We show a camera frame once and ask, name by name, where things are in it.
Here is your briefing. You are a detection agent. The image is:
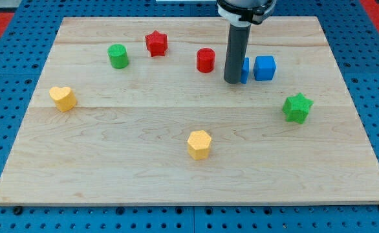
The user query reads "green cylinder block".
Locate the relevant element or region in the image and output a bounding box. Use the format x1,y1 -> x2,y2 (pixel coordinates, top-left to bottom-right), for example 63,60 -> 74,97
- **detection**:
107,44 -> 129,69

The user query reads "blue block behind rod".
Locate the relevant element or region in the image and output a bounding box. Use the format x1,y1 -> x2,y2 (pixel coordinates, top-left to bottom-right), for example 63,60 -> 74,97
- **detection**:
241,58 -> 250,84

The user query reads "wooden board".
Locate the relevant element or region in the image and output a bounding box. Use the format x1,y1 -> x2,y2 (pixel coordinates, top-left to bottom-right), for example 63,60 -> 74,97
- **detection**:
0,16 -> 379,206

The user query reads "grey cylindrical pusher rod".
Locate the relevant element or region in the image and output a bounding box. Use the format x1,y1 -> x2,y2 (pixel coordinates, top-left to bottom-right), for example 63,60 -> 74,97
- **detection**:
224,25 -> 250,84

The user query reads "red star block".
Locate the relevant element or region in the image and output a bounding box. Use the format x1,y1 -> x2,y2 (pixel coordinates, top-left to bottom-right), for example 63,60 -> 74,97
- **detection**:
145,30 -> 168,57

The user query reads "blue cube block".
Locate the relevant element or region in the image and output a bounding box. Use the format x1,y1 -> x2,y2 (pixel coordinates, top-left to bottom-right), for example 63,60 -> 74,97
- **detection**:
253,56 -> 276,81

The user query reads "red cylinder block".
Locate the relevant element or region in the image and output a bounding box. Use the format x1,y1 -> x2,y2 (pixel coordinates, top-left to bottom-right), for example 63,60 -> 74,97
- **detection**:
197,48 -> 215,73

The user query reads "green star block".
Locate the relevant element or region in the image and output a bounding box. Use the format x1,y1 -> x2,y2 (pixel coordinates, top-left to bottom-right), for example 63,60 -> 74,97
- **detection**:
282,93 -> 314,124

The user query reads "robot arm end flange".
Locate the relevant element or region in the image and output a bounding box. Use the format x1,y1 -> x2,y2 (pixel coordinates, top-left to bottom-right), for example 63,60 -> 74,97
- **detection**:
217,0 -> 277,27

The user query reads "yellow heart block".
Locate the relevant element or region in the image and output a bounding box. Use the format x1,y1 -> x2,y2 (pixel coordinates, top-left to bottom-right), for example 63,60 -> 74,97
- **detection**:
49,87 -> 77,112

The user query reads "yellow hexagon block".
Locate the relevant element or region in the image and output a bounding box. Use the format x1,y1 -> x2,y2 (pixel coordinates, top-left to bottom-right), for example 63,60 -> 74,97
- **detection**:
187,130 -> 212,160

